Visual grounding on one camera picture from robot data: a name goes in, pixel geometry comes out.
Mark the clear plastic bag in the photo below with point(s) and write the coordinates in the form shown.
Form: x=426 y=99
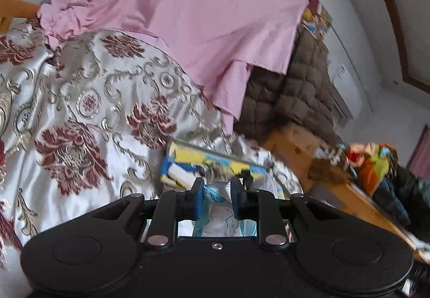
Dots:
x=217 y=217

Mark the pink hanging sheet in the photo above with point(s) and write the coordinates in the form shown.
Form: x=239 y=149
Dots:
x=216 y=42

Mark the white wall air conditioner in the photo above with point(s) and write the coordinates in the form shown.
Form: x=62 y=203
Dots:
x=346 y=95

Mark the cartoon wall poster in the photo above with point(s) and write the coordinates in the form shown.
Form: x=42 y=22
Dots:
x=316 y=19

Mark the cartoon printed metal tray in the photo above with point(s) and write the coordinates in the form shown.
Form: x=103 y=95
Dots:
x=183 y=163

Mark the floral satin bed cover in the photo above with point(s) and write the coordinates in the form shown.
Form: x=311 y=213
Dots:
x=89 y=121

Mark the dark blue denim clothes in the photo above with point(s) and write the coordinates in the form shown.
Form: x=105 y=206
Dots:
x=405 y=198

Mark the brown quilted jacket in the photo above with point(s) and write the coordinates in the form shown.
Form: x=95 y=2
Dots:
x=304 y=95

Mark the pink window curtain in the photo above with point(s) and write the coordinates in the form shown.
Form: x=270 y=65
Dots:
x=420 y=159

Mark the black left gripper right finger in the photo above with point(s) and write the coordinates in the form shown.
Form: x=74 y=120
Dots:
x=261 y=207

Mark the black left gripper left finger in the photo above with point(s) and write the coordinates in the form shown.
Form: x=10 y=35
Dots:
x=171 y=208

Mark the beige burlap drawstring pouch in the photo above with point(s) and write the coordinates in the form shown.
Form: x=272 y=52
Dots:
x=215 y=172

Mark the colourful printed cloth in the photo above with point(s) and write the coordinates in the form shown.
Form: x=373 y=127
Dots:
x=365 y=165

